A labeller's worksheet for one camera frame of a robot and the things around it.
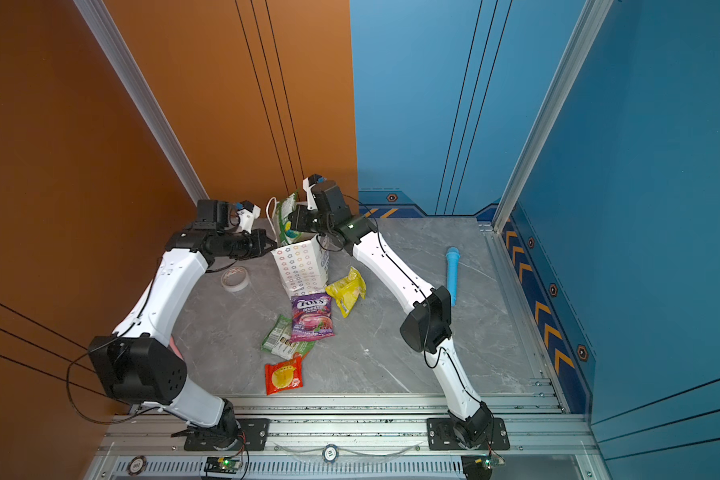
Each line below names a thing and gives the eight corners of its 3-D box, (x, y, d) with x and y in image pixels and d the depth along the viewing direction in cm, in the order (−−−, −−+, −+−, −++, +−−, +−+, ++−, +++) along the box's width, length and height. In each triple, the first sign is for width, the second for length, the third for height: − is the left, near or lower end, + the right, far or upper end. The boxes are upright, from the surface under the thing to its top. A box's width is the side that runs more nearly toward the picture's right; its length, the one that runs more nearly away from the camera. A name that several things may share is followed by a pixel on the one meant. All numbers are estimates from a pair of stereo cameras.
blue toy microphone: (443, 304, 100) (445, 298, 96) (446, 252, 114) (448, 245, 111) (456, 306, 99) (459, 300, 96) (458, 254, 113) (460, 247, 110)
